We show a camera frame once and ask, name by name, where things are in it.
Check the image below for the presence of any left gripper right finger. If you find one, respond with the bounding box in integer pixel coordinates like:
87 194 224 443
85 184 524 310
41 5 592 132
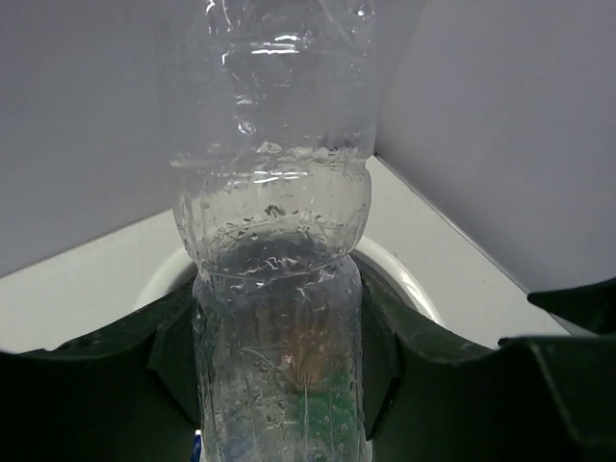
358 258 615 461

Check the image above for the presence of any blue label water bottle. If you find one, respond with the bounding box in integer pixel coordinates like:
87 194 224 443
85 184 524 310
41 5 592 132
191 430 207 462

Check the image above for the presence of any white plastic bin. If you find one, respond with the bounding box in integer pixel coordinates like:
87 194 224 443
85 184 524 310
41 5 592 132
133 237 445 327

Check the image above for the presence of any clear crushed plastic bottle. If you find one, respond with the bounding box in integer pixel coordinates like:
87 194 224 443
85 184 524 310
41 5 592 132
161 1 377 461

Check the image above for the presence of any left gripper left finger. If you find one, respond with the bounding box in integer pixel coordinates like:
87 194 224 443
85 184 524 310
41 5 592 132
1 283 199 462

